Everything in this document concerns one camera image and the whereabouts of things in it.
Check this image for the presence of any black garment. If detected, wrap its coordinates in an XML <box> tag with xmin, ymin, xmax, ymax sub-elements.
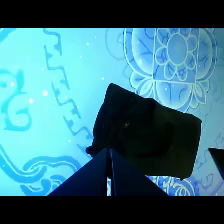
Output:
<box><xmin>85</xmin><ymin>82</ymin><xmax>203</xmax><ymax>180</ymax></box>

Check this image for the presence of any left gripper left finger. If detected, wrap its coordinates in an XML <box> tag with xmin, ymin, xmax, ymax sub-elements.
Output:
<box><xmin>47</xmin><ymin>148</ymin><xmax>110</xmax><ymax>197</ymax></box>

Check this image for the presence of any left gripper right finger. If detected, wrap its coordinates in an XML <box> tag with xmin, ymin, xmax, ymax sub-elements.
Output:
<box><xmin>109</xmin><ymin>148</ymin><xmax>170</xmax><ymax>197</ymax></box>

